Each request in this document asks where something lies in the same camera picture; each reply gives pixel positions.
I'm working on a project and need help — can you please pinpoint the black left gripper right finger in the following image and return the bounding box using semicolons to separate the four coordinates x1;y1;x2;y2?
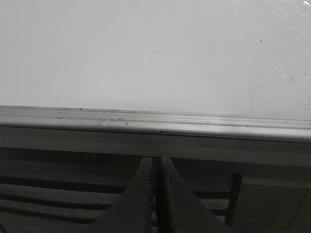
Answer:
155;157;234;233

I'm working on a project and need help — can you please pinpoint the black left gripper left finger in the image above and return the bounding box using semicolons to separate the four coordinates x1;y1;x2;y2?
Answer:
91;158;154;233

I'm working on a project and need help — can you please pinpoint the grey whiteboard stand frame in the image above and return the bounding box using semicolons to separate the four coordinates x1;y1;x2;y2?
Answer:
0;127;311;233

